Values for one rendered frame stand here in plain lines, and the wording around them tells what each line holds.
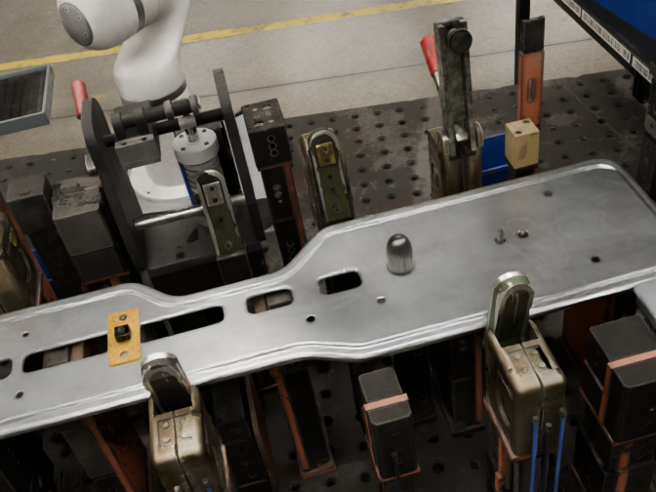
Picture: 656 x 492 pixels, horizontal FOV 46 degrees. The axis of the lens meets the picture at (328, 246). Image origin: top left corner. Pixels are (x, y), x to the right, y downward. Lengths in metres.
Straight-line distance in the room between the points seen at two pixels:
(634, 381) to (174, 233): 0.63
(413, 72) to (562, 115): 1.62
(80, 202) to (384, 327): 0.42
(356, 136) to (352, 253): 0.75
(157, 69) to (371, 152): 0.51
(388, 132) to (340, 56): 1.79
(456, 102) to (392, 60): 2.38
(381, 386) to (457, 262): 0.19
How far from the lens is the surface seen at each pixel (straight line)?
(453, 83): 1.00
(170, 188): 1.49
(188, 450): 0.77
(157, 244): 1.12
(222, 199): 0.99
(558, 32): 3.52
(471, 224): 1.00
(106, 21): 1.28
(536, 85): 1.05
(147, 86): 1.38
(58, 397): 0.93
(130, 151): 0.98
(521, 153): 1.05
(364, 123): 1.74
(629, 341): 0.90
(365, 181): 1.57
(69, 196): 1.07
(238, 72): 3.50
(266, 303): 0.96
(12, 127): 1.10
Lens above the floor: 1.66
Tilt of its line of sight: 42 degrees down
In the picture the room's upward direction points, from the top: 11 degrees counter-clockwise
